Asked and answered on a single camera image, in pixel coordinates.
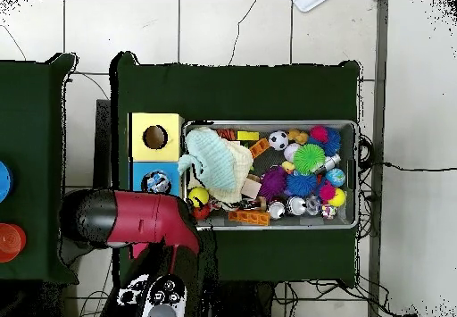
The cream waffle cloth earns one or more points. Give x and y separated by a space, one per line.
242 167

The mint waffle cloth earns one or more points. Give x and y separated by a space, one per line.
210 160

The purple spiky ball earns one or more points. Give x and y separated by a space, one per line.
273 183

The crushed clear plastic bottle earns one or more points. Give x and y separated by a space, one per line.
157 182

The green spiky ball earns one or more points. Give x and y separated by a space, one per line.
309 159

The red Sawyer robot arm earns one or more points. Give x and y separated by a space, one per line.
142 217

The wooden box with three holes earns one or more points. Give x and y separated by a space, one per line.
171 145

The orange toy brick with pegs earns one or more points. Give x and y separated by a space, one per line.
260 147

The yellow ball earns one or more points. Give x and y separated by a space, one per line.
199 196

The small soccer ball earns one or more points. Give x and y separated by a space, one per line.
278 140

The orange flat toy plate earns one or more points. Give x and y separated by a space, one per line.
250 217

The dark green table cloth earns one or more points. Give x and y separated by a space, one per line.
232 92

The blue spiky toy with eyes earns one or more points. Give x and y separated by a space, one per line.
301 185

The globe print ball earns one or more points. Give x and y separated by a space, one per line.
335 177

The white flat object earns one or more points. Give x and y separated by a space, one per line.
309 3

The green covered side table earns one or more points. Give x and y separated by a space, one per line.
32 117

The blue cup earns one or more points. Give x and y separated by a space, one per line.
4 181

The red cup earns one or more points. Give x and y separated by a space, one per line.
10 242

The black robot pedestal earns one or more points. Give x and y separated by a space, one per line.
242 302

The grey metal rail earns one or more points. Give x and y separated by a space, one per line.
381 45

